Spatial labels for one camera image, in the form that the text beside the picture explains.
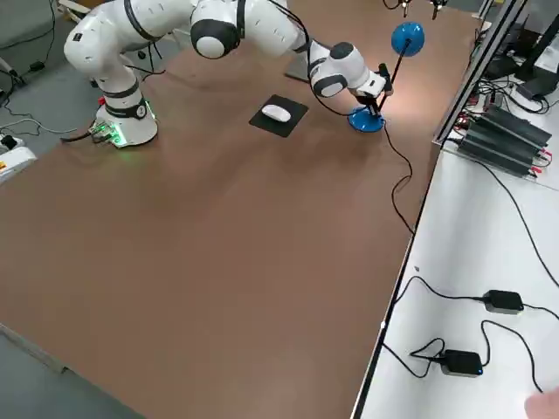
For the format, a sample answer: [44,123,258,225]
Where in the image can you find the blue desk lamp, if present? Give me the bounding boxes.
[348,22,427,134]

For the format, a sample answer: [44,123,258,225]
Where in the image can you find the silver closed laptop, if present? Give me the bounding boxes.
[284,55,316,84]

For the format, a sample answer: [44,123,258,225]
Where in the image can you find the black mouse mat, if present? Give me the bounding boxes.
[248,93,310,139]

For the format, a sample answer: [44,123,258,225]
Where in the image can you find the white computer mouse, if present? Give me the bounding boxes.
[260,104,291,123]

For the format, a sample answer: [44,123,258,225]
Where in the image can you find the black monitor stand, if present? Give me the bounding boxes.
[514,12,559,100]

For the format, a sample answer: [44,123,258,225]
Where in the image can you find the black power supply unit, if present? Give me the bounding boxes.
[456,126,547,180]
[469,104,554,149]

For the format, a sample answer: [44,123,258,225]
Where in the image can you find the white side table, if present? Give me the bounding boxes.
[351,146,559,419]

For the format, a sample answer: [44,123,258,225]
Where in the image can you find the black power adapter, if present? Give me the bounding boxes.
[483,289,524,314]
[438,348,485,377]

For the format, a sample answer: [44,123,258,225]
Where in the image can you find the white control box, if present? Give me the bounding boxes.
[0,146,37,184]

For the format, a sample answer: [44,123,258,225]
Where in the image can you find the bar-shaped gripper camera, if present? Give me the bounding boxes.
[377,63,393,96]

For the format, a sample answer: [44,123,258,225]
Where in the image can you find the black lamp power cable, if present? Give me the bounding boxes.
[380,124,416,235]

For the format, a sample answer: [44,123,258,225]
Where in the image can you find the aluminium frame post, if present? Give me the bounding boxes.
[431,0,521,148]

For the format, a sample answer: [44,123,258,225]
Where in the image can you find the black arm base cable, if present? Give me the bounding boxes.
[59,128,102,144]

